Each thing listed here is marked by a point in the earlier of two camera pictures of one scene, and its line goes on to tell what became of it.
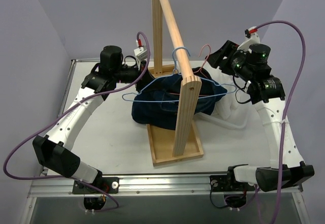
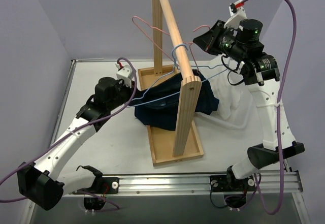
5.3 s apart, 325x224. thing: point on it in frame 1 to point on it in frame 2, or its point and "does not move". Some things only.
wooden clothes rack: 168,146 does not move
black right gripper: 222,54 to 216,36
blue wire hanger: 172,73 to 169,72
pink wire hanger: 201,68 to 148,36
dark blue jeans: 157,100 does not move
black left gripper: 143,72 to 129,92
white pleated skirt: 235,106 to 232,97
